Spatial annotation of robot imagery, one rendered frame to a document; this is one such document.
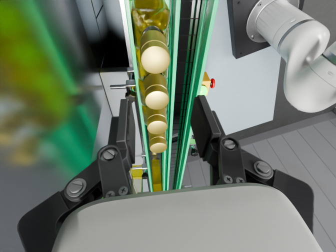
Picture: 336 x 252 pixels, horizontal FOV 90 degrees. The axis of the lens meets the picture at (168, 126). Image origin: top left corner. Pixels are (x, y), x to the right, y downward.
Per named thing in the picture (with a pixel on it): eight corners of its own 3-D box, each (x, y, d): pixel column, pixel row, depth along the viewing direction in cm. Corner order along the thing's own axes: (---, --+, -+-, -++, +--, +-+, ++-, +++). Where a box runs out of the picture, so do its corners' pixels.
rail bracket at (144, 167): (132, 151, 82) (131, 177, 73) (146, 150, 82) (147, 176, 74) (133, 156, 85) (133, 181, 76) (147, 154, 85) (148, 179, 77)
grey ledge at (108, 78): (103, 57, 55) (98, 76, 48) (130, 56, 56) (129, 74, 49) (136, 180, 126) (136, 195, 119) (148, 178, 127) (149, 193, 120)
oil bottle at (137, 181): (131, 165, 90) (130, 219, 73) (142, 164, 91) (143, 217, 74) (131, 170, 94) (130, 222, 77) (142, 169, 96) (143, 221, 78)
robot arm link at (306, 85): (328, 26, 52) (400, 72, 38) (278, 75, 65) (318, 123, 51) (302, 12, 48) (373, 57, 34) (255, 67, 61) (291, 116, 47)
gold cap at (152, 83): (142, 73, 25) (143, 91, 22) (166, 72, 25) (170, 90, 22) (144, 92, 27) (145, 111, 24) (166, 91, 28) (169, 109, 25)
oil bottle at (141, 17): (132, -17, 35) (129, 14, 21) (159, -17, 36) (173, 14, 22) (135, 14, 39) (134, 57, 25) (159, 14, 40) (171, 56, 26)
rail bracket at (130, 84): (111, 65, 48) (105, 93, 39) (135, 64, 49) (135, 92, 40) (114, 77, 51) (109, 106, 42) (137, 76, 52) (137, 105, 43)
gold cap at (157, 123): (144, 103, 29) (145, 121, 26) (165, 101, 29) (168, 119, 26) (146, 117, 32) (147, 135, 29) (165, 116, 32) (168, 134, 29)
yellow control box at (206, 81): (189, 71, 67) (193, 81, 62) (207, 70, 68) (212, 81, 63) (187, 86, 72) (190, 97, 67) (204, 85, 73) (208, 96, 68)
